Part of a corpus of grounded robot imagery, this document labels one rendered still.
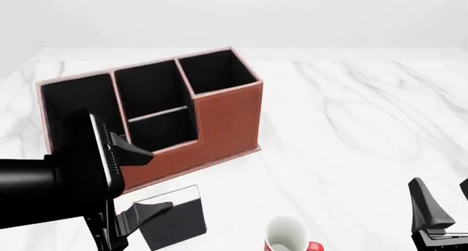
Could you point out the red mug with white inside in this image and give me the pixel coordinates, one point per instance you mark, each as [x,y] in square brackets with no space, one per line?
[285,234]

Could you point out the red-brown desk caddy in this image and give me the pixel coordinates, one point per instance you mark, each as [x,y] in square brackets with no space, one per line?
[226,124]

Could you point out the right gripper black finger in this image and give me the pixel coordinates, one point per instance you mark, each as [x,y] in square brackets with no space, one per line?
[465,189]
[426,210]

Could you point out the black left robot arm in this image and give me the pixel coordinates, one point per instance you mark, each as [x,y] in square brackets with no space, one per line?
[25,190]

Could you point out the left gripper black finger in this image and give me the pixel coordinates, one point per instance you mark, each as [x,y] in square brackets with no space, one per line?
[133,155]
[139,216]

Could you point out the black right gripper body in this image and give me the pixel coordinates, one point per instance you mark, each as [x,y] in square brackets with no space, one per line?
[446,241]

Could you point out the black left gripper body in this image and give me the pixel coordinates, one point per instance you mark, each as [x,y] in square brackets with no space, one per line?
[109,163]

